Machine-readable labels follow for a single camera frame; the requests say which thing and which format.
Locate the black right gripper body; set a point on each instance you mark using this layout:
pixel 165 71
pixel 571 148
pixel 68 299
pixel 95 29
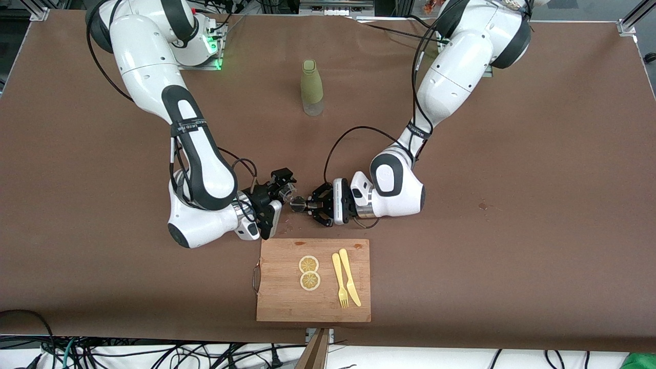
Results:
pixel 260 196

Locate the clear glass measuring cup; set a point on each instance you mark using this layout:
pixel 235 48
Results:
pixel 288 192

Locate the steel double jigger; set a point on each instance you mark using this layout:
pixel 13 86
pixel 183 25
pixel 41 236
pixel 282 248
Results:
pixel 298 204

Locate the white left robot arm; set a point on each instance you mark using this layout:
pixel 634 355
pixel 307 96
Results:
pixel 451 77

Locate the lemon slice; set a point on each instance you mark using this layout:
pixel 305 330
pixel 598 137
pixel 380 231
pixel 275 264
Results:
pixel 310 281
pixel 308 264

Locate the yellow plastic fork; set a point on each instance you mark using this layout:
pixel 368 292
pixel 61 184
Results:
pixel 338 274

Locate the yellow plastic knife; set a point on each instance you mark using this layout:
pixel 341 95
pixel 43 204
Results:
pixel 349 279

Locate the wooden cutting board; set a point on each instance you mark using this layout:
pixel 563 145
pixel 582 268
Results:
pixel 282 302

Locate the olive green sleeved bottle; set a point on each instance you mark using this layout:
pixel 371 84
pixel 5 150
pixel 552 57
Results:
pixel 311 84

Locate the grey equipment box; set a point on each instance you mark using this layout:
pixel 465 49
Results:
pixel 335 7

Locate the brown table cover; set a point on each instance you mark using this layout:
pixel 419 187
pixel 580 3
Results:
pixel 564 205

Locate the green bag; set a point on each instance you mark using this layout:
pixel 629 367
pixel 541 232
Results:
pixel 640 363

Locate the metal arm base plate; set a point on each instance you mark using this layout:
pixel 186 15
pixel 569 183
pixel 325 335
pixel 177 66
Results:
pixel 488 72
pixel 218 61

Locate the wooden mount beam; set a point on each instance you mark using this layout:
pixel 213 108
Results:
pixel 315 356

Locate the aluminium frame profile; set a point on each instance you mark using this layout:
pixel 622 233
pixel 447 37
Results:
pixel 628 25
pixel 38 13

